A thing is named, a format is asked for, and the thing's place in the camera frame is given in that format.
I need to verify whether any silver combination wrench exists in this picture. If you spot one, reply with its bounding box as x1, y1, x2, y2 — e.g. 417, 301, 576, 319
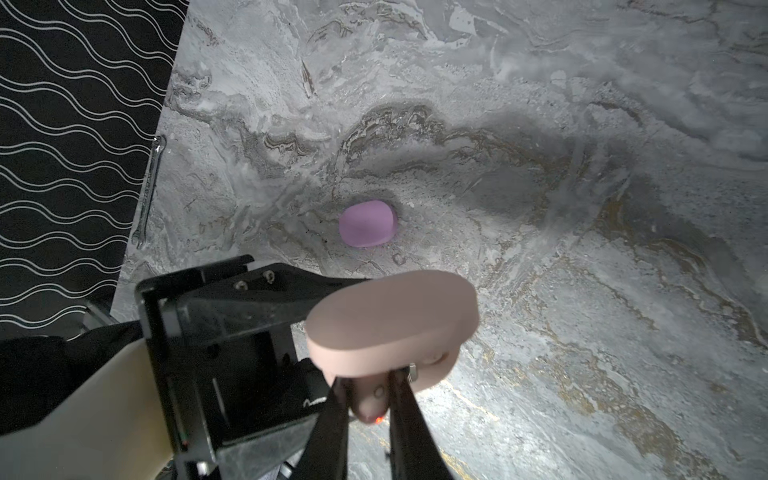
131, 135, 167, 249

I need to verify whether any pink earbud charging case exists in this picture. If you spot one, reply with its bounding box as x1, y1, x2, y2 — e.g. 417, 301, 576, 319
305, 270, 480, 392

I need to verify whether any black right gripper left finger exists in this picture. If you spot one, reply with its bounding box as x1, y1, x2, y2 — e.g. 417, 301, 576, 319
290, 377, 349, 480

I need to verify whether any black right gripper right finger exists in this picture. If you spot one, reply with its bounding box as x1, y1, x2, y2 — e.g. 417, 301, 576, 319
389, 370, 453, 480

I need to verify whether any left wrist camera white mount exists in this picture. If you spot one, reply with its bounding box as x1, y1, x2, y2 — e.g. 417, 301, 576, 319
1, 340, 173, 479

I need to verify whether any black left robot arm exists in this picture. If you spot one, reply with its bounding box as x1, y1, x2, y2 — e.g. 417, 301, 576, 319
1, 256, 349, 479

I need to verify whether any purple earbud charging case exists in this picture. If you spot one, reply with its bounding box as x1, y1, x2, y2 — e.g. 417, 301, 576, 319
339, 200, 398, 248

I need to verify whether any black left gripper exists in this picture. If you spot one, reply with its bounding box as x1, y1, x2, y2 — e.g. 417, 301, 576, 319
135, 256, 364, 479

